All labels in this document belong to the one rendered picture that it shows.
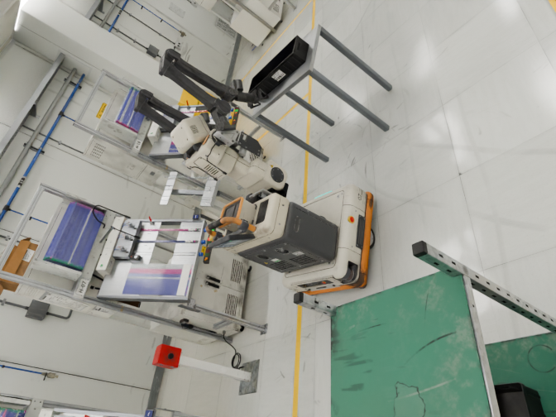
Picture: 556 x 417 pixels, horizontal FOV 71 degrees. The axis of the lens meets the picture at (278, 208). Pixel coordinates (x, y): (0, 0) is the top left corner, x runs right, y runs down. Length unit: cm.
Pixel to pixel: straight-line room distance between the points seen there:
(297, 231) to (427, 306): 130
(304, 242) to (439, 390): 141
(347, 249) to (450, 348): 151
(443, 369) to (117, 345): 414
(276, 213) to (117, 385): 313
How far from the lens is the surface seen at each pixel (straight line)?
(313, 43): 291
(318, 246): 231
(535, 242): 210
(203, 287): 344
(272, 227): 213
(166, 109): 264
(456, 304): 102
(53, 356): 467
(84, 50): 599
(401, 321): 109
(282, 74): 295
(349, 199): 257
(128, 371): 483
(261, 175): 240
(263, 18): 694
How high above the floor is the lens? 179
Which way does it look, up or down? 28 degrees down
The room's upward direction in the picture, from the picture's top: 63 degrees counter-clockwise
